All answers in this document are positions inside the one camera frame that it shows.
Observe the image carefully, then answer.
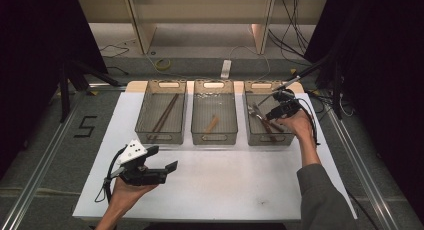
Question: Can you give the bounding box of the dark curtain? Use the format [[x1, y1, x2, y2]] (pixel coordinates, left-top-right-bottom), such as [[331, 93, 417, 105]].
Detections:
[[0, 0, 108, 179], [303, 0, 424, 223]]

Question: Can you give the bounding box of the fork with wooden handle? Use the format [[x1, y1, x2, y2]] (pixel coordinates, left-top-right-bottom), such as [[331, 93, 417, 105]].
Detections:
[[247, 103, 278, 143]]

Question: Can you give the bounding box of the smoky clear plastic bin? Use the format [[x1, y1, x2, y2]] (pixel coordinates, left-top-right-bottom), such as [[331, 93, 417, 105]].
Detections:
[[243, 79, 298, 147], [190, 79, 239, 146], [134, 79, 188, 145]]

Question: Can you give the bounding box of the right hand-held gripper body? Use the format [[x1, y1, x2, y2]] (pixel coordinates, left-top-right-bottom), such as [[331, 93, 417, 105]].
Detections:
[[271, 75, 303, 120]]

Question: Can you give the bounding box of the right hand-held gripper cable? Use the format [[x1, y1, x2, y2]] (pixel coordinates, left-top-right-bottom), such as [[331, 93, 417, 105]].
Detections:
[[296, 95, 322, 147]]

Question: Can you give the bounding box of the left hand-held gripper cable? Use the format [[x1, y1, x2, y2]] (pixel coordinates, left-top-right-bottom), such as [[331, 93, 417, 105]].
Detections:
[[94, 145, 127, 204]]

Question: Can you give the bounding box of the brown wooden chopstick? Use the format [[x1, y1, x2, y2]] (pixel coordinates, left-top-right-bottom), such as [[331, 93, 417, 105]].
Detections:
[[147, 93, 178, 140], [152, 93, 180, 134]]

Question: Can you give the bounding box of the hand-held gripper cable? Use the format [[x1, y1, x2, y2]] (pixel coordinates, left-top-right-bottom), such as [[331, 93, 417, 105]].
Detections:
[[94, 145, 127, 204], [296, 95, 322, 147]]

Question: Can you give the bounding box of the black metal stand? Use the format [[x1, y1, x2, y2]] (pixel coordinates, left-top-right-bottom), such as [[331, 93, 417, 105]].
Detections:
[[58, 51, 122, 123], [293, 53, 345, 121]]

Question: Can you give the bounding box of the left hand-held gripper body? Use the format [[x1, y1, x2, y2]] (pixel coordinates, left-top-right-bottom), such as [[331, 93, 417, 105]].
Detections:
[[111, 139, 168, 187]]

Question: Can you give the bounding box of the person's left hand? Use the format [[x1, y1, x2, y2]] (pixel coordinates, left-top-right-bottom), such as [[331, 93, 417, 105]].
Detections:
[[110, 177, 160, 205]]

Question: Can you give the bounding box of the bundle of black cables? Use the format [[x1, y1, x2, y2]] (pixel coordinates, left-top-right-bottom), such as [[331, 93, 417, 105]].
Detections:
[[267, 0, 316, 67]]

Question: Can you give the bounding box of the person's right hand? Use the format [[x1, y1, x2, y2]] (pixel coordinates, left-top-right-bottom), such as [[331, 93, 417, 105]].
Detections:
[[275, 109, 316, 142]]

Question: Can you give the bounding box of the light wooden shelf unit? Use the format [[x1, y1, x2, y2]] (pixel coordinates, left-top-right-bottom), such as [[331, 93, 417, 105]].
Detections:
[[77, 0, 328, 56]]

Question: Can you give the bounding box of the white power strip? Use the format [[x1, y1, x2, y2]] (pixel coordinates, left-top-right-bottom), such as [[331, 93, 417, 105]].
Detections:
[[220, 59, 232, 80]]

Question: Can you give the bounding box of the yellow cable coil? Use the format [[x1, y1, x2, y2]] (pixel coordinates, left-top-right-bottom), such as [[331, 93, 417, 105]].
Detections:
[[154, 58, 172, 71]]

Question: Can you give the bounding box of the aluminium floor rail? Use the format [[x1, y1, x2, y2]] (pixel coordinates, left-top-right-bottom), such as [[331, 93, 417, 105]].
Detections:
[[323, 104, 403, 230], [0, 86, 101, 230]]

